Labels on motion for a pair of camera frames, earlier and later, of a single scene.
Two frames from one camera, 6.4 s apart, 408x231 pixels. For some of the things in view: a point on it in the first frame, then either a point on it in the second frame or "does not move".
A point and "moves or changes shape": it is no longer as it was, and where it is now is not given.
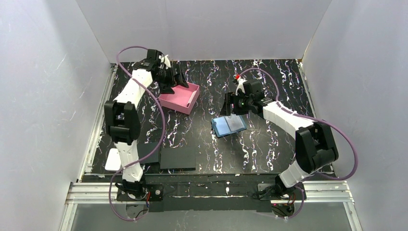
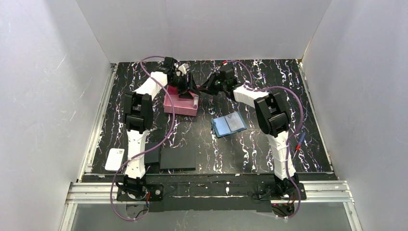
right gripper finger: [225, 110] to [210, 85]
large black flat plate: [181, 159] does not move
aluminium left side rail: [87, 167] does not move
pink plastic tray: [184, 99] moves or changes shape
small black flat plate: [144, 148] does not move
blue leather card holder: [225, 125] does not move
